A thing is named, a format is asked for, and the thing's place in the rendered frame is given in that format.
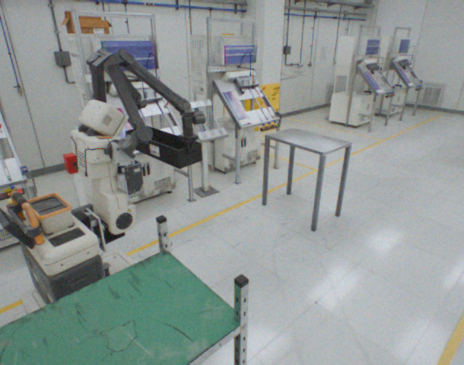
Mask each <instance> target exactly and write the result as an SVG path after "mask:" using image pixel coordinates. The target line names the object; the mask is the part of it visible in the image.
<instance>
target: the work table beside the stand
mask: <svg viewBox="0 0 464 365"><path fill-rule="evenodd" d="M270 139H271V140H273V141H278V142H281V143H283V144H288V145H290V155H289V164H288V184H287V193H286V194H288V195H290V194H291V187H292V177H293V168H294V151H295V148H300V149H303V150H305V151H310V152H313V153H315V154H319V166H318V173H317V180H316V191H315V198H314V205H313V216H312V223H311V230H312V231H313V232H315V231H316V228H317V222H318V216H319V204H320V199H321V192H322V186H323V175H324V169H325V163H326V155H327V154H331V153H332V152H335V151H338V150H341V149H343V148H345V156H344V161H343V166H342V175H341V180H340V186H339V191H338V200H337V205H336V210H335V216H336V217H340V215H341V210H342V202H343V197H344V192H345V184H346V178H347V173H348V165H349V160H350V155H351V146H352V142H350V141H345V140H341V139H338V138H333V137H329V136H326V135H321V134H318V133H315V132H309V131H306V130H303V129H297V128H291V129H285V130H282V131H279V132H273V133H271V134H267V135H265V149H264V167H263V184H262V205H264V206H265V205H267V195H268V180H269V151H270Z"/></svg>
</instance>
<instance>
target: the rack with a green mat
mask: <svg viewBox="0 0 464 365"><path fill-rule="evenodd" d="M156 223H157V235H158V242H159V249H160V252H159V253H156V254H154V255H152V256H150V257H148V258H146V259H143V260H141V261H140V262H137V263H135V264H134V265H131V266H129V267H127V268H124V269H123V270H121V271H118V272H116V273H114V274H112V275H110V276H108V277H106V278H103V279H101V280H99V281H97V282H95V283H93V284H90V285H88V286H86V287H84V288H82V289H80V290H77V291H75V292H74V293H72V294H69V295H68V296H66V297H63V298H61V299H59V300H57V301H55V302H53V303H50V304H48V305H46V306H44V307H42V308H40V309H37V310H35V311H33V312H32V313H29V314H27V315H25V316H22V317H21V318H19V319H16V320H14V321H13V322H9V323H8V324H6V325H3V326H2V327H0V365H200V364H201V363H203V362H204V361H205V360H207V359H208V358H209V357H210V356H211V355H212V354H214V353H215V352H216V351H218V350H219V349H220V348H222V347H223V346H224V345H226V343H228V342H229V341H230V340H232V339H233V338H234V365H246V357H247V329H248V301H249V278H247V277H246V276H244V275H243V274H241V275H239V276H237V277H235V279H234V308H233V307H232V306H231V305H230V304H229V303H228V302H227V301H226V300H224V299H223V298H222V297H221V296H220V295H218V294H217V293H216V292H215V291H214V290H212V289H211V288H210V287H209V286H208V285H207V284H206V283H205V282H204V281H203V280H202V279H200V278H199V277H198V276H197V275H196V274H194V273H193V272H192V271H191V270H190V269H189V268H187V267H186V266H185V265H184V264H183V263H182V262H181V261H180V260H179V259H177V258H176V257H175V256H174V255H173V254H172V253H170V244H169V236H168V228H167V218H166V217H165V216H163V215H161V216H158V217H156Z"/></svg>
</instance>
